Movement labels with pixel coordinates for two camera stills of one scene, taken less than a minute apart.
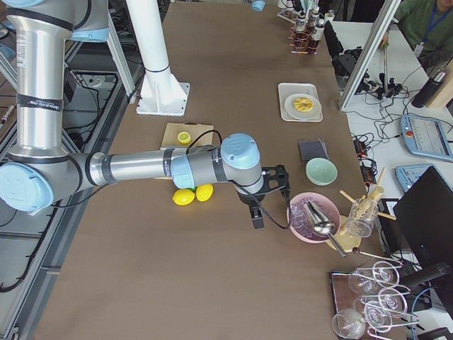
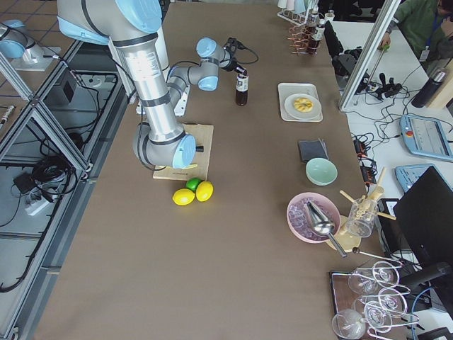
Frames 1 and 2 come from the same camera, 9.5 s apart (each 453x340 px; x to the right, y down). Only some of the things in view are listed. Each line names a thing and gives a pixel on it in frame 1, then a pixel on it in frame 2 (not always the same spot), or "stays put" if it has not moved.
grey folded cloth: (311, 149) stays put
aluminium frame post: (388, 9) stays put
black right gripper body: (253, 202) -> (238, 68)
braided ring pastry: (303, 105) stays put
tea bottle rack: (301, 23) -> (242, 84)
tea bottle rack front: (313, 20) stays put
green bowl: (321, 171) stays put
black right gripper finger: (257, 215) -> (243, 71)
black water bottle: (420, 100) stays put
